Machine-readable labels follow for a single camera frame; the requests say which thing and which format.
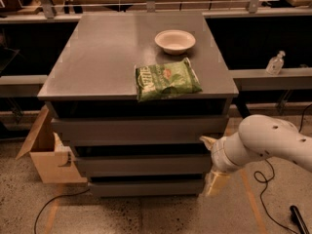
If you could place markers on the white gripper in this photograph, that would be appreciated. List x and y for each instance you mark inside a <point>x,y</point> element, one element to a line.
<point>218,155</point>

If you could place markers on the grey drawer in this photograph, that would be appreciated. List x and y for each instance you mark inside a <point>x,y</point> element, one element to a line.
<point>147,188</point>
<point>96,132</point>
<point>146,165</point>

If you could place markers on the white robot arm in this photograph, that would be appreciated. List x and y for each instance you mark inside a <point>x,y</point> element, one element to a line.
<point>258,137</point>

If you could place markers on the grey bottom drawer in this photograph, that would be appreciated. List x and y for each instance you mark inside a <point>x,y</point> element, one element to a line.
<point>147,188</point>

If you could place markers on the grey top drawer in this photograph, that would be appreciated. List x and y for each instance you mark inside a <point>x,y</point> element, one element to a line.
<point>96,132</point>

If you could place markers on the grey drawer cabinet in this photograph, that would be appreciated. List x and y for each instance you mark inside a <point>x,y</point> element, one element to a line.
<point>94,78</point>

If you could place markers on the open cardboard box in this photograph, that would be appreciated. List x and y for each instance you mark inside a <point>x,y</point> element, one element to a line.
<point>53,161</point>

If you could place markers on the green chip bag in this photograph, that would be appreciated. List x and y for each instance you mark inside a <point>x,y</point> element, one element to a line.
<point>164,81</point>

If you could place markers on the black cylindrical floor object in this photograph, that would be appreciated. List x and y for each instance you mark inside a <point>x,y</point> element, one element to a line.
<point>297,219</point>

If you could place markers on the clear sanitizer pump bottle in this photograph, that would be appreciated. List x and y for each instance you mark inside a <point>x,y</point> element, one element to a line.
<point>275,65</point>

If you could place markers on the white bowl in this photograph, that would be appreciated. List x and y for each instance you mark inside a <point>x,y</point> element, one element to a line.
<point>175,42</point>

